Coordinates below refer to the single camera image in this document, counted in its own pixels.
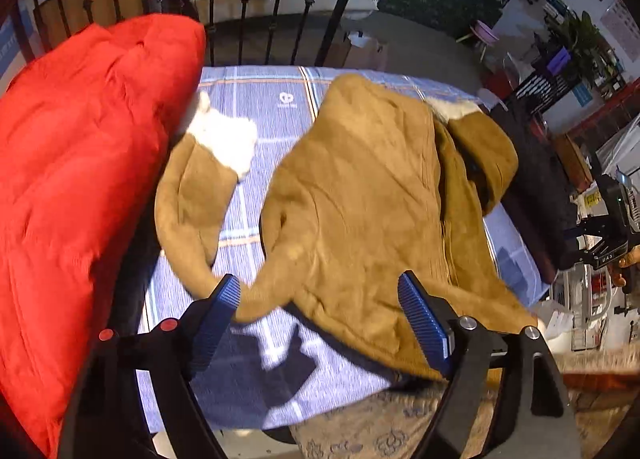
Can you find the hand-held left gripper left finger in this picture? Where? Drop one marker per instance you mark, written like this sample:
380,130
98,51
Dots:
220,320

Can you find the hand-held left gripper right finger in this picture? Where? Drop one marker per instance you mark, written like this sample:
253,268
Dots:
424,325

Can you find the brown suede fleece-lined jacket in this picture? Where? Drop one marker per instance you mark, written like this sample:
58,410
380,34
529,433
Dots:
350,189

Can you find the person's right hand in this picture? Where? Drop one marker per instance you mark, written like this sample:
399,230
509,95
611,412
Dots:
631,264

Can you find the black garment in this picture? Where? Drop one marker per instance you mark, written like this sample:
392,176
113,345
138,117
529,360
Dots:
540,179

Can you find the patterned beige blanket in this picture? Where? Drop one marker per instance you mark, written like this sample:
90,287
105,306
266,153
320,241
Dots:
380,429

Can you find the potted green plant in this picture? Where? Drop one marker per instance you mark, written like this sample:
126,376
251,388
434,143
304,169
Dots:
582,36

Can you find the red down jacket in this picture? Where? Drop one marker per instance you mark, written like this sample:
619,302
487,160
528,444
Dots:
75,164

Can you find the pink stool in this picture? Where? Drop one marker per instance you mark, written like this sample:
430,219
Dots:
486,31

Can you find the blue plaid bed sheet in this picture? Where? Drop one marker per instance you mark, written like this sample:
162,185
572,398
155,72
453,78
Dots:
280,94

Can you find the cardboard box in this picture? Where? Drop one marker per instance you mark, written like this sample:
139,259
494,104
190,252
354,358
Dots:
357,51

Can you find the black iron railing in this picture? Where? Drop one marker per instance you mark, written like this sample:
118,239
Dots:
320,4

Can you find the pale wall poster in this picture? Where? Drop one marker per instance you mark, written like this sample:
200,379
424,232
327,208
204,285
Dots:
622,24

